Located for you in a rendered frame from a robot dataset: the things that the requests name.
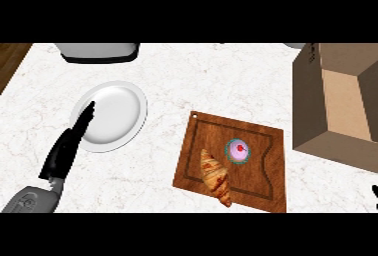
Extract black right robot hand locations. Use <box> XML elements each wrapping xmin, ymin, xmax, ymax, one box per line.
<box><xmin>370</xmin><ymin>184</ymin><xmax>378</xmax><ymax>211</ymax></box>

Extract white round plate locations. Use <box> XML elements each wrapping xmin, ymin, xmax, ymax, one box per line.
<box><xmin>70</xmin><ymin>80</ymin><xmax>150</xmax><ymax>154</ymax></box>

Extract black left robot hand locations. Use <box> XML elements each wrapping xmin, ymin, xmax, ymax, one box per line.
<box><xmin>39</xmin><ymin>100</ymin><xmax>98</xmax><ymax>192</ymax></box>

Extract brown cardboard box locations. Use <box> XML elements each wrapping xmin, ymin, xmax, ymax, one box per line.
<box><xmin>291</xmin><ymin>43</ymin><xmax>378</xmax><ymax>174</ymax></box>

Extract golden brown croissant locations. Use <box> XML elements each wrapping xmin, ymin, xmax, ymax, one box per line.
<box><xmin>200</xmin><ymin>148</ymin><xmax>234</xmax><ymax>208</ymax></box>

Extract brown wooden cutting board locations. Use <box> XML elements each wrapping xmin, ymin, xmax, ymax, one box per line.
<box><xmin>172</xmin><ymin>110</ymin><xmax>288</xmax><ymax>214</ymax></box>

